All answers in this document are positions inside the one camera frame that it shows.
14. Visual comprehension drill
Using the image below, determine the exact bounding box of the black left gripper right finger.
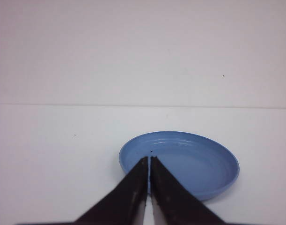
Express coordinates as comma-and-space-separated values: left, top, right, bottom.
150, 157, 225, 225

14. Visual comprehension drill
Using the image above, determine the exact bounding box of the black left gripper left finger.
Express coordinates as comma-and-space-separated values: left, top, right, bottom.
75, 157, 148, 225

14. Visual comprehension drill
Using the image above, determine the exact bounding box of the blue round plate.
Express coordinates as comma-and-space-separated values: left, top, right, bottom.
119, 131, 240, 201

